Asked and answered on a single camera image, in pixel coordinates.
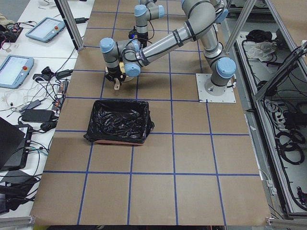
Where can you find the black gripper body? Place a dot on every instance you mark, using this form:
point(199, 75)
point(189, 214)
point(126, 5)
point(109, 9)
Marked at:
point(143, 39)
point(113, 71)

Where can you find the beige plastic dustpan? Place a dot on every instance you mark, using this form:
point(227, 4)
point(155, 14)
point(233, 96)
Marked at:
point(118, 81)

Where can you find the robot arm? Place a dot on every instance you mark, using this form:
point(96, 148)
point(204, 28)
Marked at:
point(144, 13)
point(126, 58)

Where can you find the black lined trash bin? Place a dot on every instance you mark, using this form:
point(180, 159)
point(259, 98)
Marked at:
point(119, 121)

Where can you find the blue teach pendant upper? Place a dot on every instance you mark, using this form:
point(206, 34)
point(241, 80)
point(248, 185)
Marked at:
point(46, 29)

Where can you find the blue teach pendant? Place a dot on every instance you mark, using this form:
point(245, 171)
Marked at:
point(46, 29)
point(14, 70)

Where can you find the black power adapter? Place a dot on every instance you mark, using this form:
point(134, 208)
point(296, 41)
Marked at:
point(37, 116)

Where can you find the blue teach pendant lower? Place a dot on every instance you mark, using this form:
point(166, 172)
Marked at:
point(14, 70)

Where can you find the white crumpled cloth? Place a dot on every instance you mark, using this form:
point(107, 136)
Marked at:
point(262, 51)

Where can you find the black laptop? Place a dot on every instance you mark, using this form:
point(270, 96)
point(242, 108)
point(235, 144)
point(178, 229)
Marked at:
point(14, 145)

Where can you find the aluminium frame post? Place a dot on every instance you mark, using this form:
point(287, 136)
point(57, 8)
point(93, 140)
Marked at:
point(68, 18)

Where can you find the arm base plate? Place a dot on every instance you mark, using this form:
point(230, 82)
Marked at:
point(210, 93)

